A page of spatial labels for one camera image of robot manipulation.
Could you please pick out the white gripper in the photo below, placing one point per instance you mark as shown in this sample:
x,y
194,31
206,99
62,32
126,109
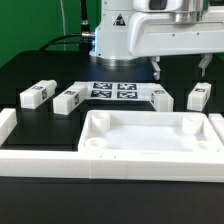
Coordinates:
x,y
155,34

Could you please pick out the white desk top tray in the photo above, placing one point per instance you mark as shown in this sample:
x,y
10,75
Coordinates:
x,y
148,132

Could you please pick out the white fiducial marker sheet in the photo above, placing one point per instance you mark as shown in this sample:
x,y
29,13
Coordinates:
x,y
121,90

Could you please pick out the white U-shaped fence frame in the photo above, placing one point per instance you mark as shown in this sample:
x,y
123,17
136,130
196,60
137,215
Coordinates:
x,y
167,166

